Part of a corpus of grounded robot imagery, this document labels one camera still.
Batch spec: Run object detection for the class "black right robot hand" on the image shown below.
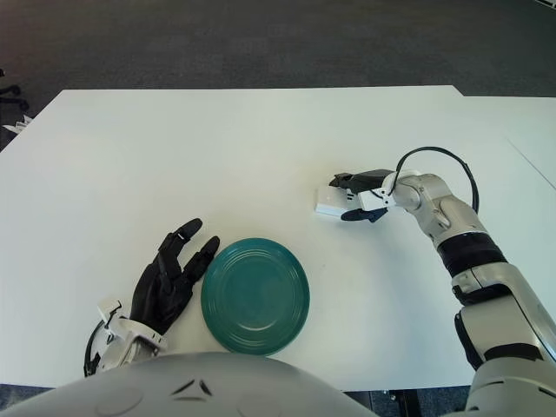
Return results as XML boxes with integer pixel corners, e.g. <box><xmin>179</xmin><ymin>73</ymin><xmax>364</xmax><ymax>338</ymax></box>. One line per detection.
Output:
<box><xmin>328</xmin><ymin>168</ymin><xmax>392</xmax><ymax>223</ymax></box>

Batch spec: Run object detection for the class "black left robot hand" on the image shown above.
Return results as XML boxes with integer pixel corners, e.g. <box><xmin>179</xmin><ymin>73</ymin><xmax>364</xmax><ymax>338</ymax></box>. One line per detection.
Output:
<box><xmin>129</xmin><ymin>218</ymin><xmax>222</xmax><ymax>335</ymax></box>

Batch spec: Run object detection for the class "white square charger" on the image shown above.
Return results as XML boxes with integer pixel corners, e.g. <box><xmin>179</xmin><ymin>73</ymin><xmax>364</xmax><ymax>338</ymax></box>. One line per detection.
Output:
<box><xmin>312</xmin><ymin>186</ymin><xmax>361</xmax><ymax>222</ymax></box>

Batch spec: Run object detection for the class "green round plate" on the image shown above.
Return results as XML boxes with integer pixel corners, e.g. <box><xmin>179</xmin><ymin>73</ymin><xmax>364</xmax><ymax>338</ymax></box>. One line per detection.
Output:
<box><xmin>201</xmin><ymin>236</ymin><xmax>311</xmax><ymax>358</ymax></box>

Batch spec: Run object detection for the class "grey robot torso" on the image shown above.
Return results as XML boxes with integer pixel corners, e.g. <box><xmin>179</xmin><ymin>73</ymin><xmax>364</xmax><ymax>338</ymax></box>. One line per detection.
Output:
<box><xmin>0</xmin><ymin>351</ymin><xmax>370</xmax><ymax>417</ymax></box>

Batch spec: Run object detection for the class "black office chair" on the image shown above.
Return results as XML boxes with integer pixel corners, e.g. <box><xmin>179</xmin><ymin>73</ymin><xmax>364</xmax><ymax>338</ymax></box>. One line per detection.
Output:
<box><xmin>0</xmin><ymin>69</ymin><xmax>30</xmax><ymax>112</ymax></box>

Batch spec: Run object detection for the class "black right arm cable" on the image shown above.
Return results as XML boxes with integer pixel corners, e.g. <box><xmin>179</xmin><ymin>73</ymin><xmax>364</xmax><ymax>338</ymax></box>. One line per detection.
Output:
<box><xmin>395</xmin><ymin>146</ymin><xmax>480</xmax><ymax>214</ymax></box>

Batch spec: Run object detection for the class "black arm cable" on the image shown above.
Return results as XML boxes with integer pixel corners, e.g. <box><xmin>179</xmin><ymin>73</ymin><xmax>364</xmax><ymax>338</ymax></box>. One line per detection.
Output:
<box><xmin>395</xmin><ymin>146</ymin><xmax>480</xmax><ymax>214</ymax></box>
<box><xmin>83</xmin><ymin>319</ymin><xmax>109</xmax><ymax>377</ymax></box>

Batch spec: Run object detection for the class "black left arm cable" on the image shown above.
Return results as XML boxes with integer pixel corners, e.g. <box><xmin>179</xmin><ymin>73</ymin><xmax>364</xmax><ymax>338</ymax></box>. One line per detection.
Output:
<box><xmin>83</xmin><ymin>319</ymin><xmax>109</xmax><ymax>377</ymax></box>

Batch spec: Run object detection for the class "black table leg bracket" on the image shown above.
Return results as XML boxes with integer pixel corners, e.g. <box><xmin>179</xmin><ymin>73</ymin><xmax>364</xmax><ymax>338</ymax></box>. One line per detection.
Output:
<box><xmin>377</xmin><ymin>387</ymin><xmax>418</xmax><ymax>417</ymax></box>

